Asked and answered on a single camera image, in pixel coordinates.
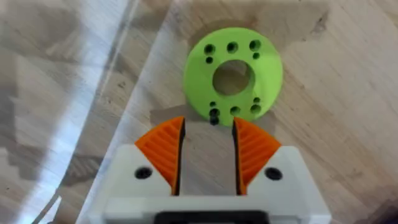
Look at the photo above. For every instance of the right gripper white and orange left finger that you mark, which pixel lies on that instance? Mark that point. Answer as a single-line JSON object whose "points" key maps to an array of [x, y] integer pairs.
{"points": [[155, 155]]}

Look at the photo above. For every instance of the right gripper white and orange right finger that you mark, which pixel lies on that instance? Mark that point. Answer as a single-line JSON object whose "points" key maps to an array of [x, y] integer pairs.
{"points": [[264, 155]]}

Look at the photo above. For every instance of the small black screw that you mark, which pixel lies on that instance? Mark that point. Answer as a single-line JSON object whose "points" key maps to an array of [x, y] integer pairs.
{"points": [[214, 116]]}

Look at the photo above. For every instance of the green disc with holes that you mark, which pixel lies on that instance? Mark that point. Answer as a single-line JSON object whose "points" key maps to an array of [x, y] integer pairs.
{"points": [[199, 81]]}

